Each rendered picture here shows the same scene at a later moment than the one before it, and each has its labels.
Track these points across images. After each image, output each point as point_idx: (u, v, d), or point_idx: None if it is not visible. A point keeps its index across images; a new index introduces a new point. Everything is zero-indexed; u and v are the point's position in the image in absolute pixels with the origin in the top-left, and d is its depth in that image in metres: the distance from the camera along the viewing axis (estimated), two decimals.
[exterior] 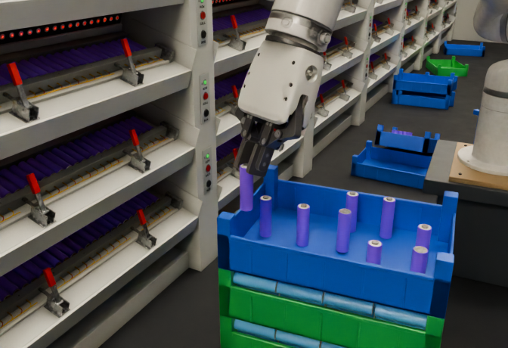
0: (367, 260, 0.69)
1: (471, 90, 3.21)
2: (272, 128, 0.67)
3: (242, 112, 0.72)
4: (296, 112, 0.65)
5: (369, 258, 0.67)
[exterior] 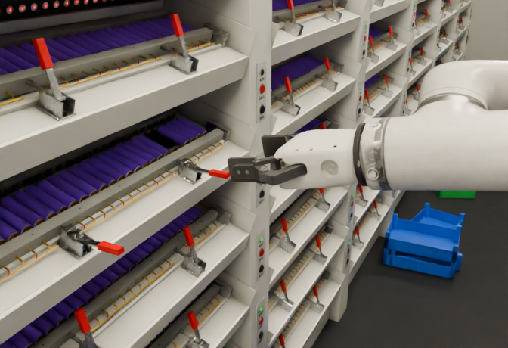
0: None
1: (481, 230, 2.63)
2: (274, 160, 0.63)
3: None
4: (294, 169, 0.60)
5: None
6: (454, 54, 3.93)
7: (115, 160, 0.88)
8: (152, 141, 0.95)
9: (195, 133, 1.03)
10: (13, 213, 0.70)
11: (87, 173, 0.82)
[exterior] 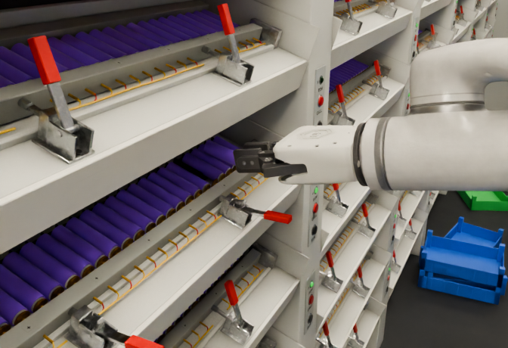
0: (224, 154, 0.71)
1: None
2: None
3: (273, 173, 0.64)
4: None
5: (231, 164, 0.71)
6: None
7: (140, 199, 0.66)
8: (185, 171, 0.73)
9: None
10: (2, 290, 0.49)
11: (104, 222, 0.60)
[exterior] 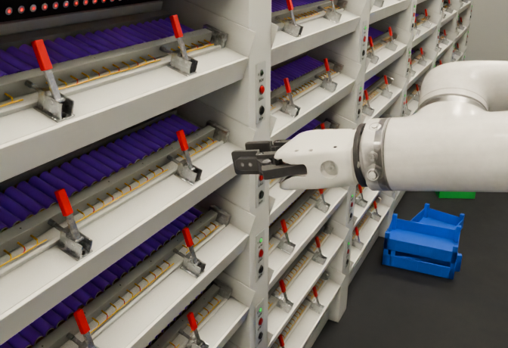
0: (150, 140, 0.97)
1: (481, 230, 2.63)
2: (272, 156, 0.65)
3: None
4: (288, 167, 0.62)
5: None
6: (454, 54, 3.93)
7: (106, 156, 0.89)
8: (144, 138, 0.96)
9: (188, 131, 1.03)
10: (4, 209, 0.71)
11: (78, 169, 0.82)
